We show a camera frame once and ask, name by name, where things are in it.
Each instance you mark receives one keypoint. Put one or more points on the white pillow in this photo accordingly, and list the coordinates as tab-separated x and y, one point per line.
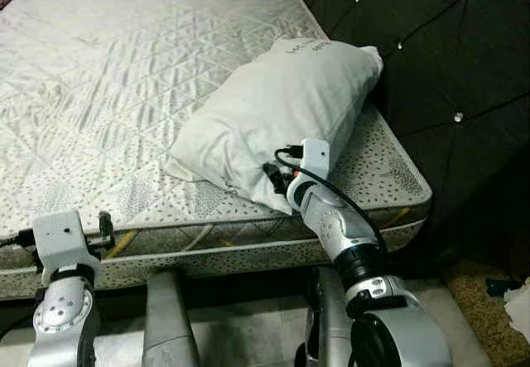
273	102

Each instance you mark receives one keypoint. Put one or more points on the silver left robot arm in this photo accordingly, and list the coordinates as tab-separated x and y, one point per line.
62	317

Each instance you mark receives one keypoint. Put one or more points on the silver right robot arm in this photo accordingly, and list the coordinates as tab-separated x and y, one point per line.
335	222

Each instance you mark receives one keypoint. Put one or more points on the grey speckled bed base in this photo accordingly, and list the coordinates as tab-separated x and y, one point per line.
248	261

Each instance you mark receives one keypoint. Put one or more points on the small dark blue object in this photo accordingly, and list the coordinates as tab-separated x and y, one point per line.
501	287

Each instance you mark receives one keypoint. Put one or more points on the white paper bag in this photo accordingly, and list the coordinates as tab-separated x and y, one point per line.
520	313

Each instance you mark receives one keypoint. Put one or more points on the brown speckled rug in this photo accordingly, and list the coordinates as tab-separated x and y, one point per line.
480	317

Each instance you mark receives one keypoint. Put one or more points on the grey quilted mattress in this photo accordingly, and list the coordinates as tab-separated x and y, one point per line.
124	77

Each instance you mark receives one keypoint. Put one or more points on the silver right robot leg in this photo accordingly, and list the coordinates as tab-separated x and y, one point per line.
325	325

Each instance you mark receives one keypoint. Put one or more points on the black tufted headboard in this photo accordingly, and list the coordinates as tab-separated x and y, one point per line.
447	52

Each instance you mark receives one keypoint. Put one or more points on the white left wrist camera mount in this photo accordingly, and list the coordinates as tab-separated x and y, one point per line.
60	239

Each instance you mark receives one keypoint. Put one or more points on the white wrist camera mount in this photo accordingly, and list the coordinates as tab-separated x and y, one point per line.
60	239
315	158

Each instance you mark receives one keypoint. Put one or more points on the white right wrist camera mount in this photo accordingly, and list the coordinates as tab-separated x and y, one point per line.
315	158

